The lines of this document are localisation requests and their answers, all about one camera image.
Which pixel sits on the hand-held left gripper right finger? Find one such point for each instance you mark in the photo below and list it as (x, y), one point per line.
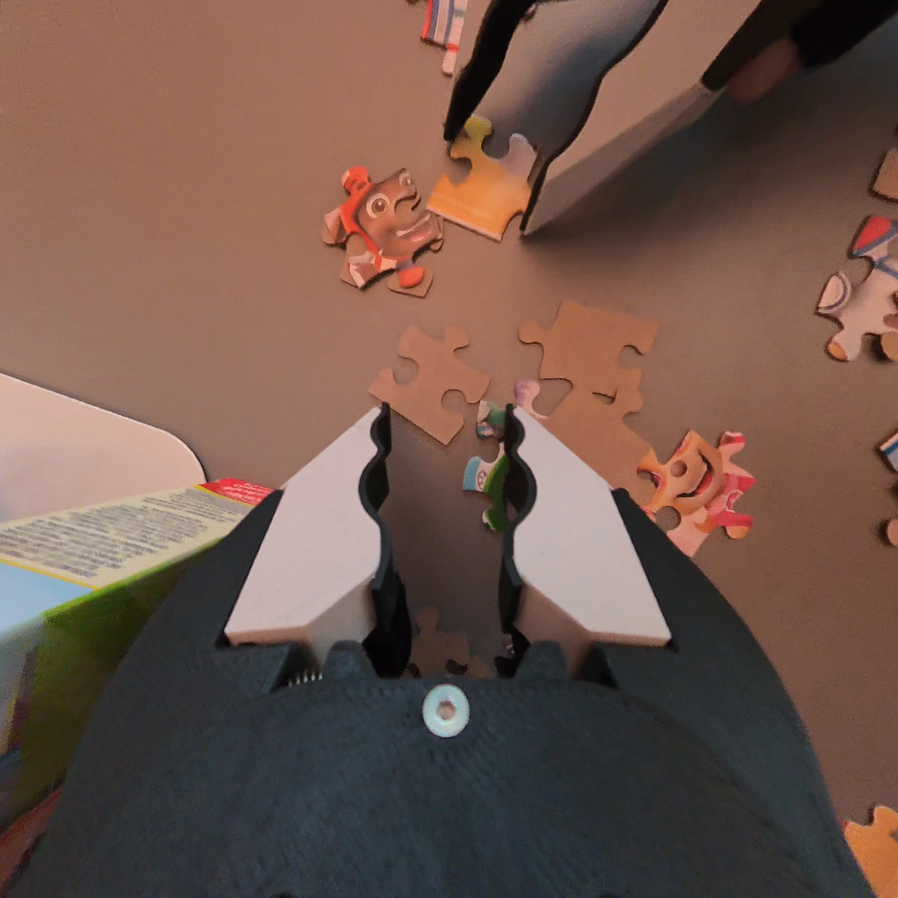
(589, 547)

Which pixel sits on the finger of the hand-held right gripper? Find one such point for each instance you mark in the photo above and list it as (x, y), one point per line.
(484, 49)
(645, 91)

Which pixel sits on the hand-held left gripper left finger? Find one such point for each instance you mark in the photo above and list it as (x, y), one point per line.
(309, 547)

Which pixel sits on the orange pink swirl puzzle piece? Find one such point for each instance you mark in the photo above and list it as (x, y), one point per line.
(691, 484)

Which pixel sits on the green purple puzzle piece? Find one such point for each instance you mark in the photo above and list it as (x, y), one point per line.
(484, 484)

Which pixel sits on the orange yellow puzzle piece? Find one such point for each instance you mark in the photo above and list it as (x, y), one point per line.
(484, 189)

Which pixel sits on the colourful cardboard puzzle box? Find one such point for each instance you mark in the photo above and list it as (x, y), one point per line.
(91, 561)

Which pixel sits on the person's right hand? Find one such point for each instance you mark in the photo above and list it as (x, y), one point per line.
(765, 70)

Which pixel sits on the red dog face puzzle piece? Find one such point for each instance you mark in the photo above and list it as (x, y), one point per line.
(386, 224)

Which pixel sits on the white orange blue puzzle piece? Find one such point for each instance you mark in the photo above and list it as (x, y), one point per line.
(866, 309)

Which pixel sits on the blue orange dog puzzle piece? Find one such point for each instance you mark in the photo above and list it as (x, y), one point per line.
(892, 452)

